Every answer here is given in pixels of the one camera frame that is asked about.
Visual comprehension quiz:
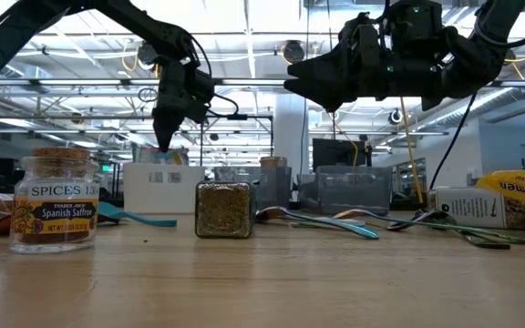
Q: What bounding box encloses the yellow ramen packet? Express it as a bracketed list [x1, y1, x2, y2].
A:
[475, 169, 525, 211]

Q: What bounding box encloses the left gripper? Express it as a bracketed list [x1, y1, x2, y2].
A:
[152, 57, 200, 154]

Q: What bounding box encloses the iridescent spoon with green handle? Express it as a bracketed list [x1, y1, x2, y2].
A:
[333, 208, 525, 246]
[255, 205, 381, 241]

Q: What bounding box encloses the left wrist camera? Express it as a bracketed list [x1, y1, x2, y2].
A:
[192, 67, 217, 125]

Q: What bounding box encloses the spoon with teal patterned handle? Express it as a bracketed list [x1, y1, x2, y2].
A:
[289, 217, 366, 229]

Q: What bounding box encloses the green-lidded herb jar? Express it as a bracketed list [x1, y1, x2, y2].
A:
[194, 180, 258, 241]

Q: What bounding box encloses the round black ceiling device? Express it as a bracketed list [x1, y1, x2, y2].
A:
[282, 40, 306, 65]

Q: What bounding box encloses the dark grey metal spoon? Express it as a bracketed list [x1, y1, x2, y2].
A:
[421, 209, 513, 251]

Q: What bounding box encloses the black computer monitor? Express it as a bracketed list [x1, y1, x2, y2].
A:
[312, 138, 367, 168]

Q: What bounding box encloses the right arm's black cable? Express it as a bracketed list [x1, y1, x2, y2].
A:
[428, 90, 479, 190]

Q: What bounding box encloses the blue snack packet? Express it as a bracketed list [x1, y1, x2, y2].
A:
[131, 144, 190, 166]

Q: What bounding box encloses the grey translucent plastic bin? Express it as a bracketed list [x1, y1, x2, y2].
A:
[211, 166, 293, 211]
[296, 164, 394, 217]

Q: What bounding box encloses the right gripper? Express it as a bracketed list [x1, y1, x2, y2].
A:
[283, 15, 448, 113]

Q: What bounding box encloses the white plastic bin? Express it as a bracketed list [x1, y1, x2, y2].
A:
[122, 162, 207, 215]

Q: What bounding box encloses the yellow cable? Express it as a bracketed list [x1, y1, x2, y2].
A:
[398, 95, 426, 206]

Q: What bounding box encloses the Spanish saffron jar cork lid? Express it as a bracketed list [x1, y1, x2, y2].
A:
[9, 145, 100, 255]

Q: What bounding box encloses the teal plastic spoon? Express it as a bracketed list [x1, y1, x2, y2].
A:
[97, 201, 178, 228]

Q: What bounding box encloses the small purple-bowled iridescent spoon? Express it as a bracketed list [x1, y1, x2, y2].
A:
[387, 212, 432, 232]

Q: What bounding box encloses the tan-lidded spice jar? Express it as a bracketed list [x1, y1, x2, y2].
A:
[259, 156, 289, 210]

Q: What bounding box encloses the black frame stand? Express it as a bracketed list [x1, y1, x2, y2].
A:
[198, 113, 275, 168]

